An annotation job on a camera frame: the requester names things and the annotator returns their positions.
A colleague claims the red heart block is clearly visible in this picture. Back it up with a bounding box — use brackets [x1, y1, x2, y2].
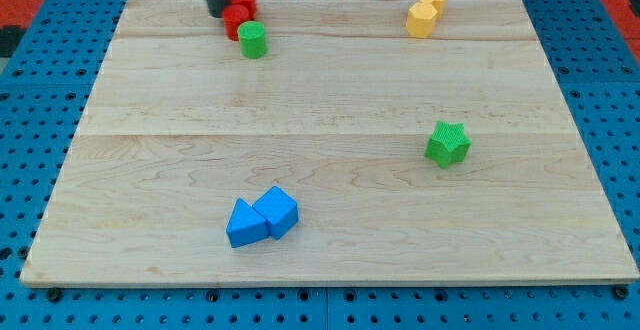
[222, 4, 251, 41]

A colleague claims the wooden board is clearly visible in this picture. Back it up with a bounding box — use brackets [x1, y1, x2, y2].
[21, 0, 639, 288]

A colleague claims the green star block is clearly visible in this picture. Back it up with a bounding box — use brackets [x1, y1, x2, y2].
[424, 121, 472, 169]

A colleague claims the green cylinder block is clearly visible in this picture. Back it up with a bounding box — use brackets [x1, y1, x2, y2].
[237, 21, 268, 59]

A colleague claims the yellow hexagon block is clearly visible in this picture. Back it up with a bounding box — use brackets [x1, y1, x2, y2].
[405, 2, 439, 39]

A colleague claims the blue cube block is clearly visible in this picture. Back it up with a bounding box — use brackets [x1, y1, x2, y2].
[252, 186, 299, 240]

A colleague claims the blue triangle block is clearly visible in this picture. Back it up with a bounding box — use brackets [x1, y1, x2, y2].
[226, 199, 269, 248]

